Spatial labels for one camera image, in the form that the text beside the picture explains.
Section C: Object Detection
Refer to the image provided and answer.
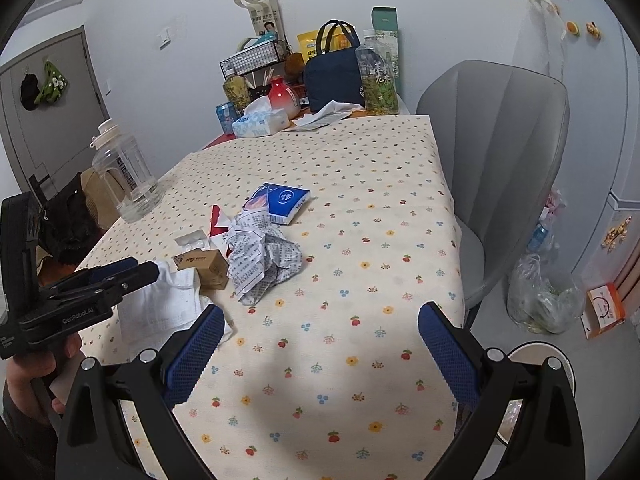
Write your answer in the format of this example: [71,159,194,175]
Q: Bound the white refrigerator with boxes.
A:
[512,0,640,321]

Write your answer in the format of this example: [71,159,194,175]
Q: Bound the black wire basket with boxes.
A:
[219,40,289,79]

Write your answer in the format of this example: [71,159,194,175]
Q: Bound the red and white wrapper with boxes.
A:
[207,204,237,239]

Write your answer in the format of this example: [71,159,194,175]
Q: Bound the blue drink can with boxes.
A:
[215,101,241,135]

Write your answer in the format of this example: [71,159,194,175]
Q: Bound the grey door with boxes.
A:
[0,25,109,206]

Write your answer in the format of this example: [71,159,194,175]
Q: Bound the large green tea bottle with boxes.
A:
[354,29,400,115]

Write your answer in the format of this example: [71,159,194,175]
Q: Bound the person's left forearm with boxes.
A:
[0,385,61,480]

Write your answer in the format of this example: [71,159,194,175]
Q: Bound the clear blister pack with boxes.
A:
[175,232,209,252]

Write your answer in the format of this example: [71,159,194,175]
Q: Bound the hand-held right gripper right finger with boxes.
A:
[417,301,586,480]

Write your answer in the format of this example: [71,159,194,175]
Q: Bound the white cloth napkin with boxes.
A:
[116,260,236,352]

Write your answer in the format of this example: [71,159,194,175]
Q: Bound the white printed tote bag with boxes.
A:
[235,0,287,47]

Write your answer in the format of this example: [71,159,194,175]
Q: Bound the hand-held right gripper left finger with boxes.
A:
[55,304,226,480]

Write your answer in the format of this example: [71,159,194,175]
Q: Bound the black hanging hat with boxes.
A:
[19,72,41,111]

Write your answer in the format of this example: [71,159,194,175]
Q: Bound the green hanging pouch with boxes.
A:
[33,58,69,104]

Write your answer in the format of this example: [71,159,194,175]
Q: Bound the printed paper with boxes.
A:
[227,210,304,307]

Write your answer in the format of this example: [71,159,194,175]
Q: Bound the small blue label water bottle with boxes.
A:
[527,222,551,254]

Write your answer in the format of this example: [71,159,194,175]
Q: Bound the blue tissue packet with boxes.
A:
[242,182,311,225]

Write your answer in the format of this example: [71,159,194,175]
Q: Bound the orange and white box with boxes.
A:
[582,282,627,340]

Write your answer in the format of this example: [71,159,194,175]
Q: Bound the tall green box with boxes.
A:
[370,6,402,102]

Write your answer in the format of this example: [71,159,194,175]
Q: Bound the red and white jar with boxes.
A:
[267,75,302,120]

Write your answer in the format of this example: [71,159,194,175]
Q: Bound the person's left hand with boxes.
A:
[4,332,83,416]

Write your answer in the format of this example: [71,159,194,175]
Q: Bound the clear plastic bag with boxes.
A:
[506,252,587,335]

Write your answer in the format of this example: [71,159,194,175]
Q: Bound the yellow flower fridge magnet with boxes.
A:
[602,216,633,249]

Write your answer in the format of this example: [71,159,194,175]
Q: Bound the yellow snack packet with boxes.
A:
[296,27,359,57]

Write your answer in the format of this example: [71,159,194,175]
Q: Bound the white crumpled paper sheet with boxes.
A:
[289,100,366,129]

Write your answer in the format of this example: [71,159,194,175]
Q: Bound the small yellow tea bottle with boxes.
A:
[222,68,251,112]

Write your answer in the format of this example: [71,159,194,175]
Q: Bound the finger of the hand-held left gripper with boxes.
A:
[75,261,160,308]
[49,257,142,297]

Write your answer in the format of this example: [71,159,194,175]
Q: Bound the grey chair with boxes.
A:
[416,59,571,332]

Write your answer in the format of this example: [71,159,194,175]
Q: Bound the white hanging bag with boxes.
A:
[527,0,568,61]

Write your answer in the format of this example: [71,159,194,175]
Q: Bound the small brown cardboard box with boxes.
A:
[173,248,231,290]

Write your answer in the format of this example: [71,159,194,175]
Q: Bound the white trash bin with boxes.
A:
[500,341,576,443]

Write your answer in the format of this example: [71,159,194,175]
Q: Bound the blue white soft tissue pack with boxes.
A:
[231,96,291,139]

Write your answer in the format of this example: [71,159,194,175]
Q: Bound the clear plastic water jug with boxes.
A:
[90,118,166,224]

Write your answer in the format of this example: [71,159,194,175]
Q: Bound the navy lunch bag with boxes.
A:
[302,19,365,114]

